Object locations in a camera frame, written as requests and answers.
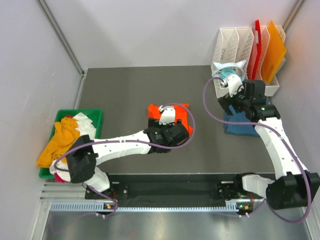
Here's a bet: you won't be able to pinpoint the folded blue t-shirt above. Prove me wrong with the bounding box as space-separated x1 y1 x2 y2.
223 108 259 137

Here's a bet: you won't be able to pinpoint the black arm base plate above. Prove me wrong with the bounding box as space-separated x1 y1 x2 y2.
84 172 263 207

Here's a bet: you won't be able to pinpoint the white slotted cable duct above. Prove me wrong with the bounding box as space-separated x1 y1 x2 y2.
50 201 253 213

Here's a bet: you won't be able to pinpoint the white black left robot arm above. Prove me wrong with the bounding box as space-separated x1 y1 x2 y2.
66 121 190 199

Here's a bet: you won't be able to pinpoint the teal headphones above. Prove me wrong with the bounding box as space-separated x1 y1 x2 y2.
218 68 237 79

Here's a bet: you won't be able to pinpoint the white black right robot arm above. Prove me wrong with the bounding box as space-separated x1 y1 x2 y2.
218 74 320 210

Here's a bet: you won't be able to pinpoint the orange plastic folder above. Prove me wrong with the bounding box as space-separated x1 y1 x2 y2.
260 20 287 84

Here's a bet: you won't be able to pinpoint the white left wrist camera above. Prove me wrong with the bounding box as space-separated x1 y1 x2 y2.
158 105 176 122

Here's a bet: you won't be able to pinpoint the red plastic folder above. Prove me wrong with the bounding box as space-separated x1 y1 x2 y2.
247 19 262 80

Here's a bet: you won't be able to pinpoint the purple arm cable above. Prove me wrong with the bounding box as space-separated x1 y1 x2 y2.
202 76 312 224
52 103 196 218

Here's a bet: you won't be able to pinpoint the mustard yellow t-shirt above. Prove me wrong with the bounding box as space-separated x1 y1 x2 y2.
36 117 80 168

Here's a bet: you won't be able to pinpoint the magenta t-shirt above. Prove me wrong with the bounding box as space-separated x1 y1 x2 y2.
52 172 68 183

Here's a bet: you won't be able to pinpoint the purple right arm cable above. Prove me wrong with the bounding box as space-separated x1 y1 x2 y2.
202 76 312 224

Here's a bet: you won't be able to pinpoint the green plastic bin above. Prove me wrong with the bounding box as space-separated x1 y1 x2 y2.
39 108 104 179

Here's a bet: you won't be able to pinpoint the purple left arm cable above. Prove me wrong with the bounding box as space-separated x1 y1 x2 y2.
52 103 196 218

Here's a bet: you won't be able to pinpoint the aluminium frame rail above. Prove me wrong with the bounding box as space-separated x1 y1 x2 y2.
39 180 314 202

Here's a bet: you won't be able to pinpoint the white t-shirt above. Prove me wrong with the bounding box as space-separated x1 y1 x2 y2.
49 112 97 182

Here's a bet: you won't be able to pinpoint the orange t-shirt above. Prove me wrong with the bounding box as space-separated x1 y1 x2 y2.
147 103 194 136

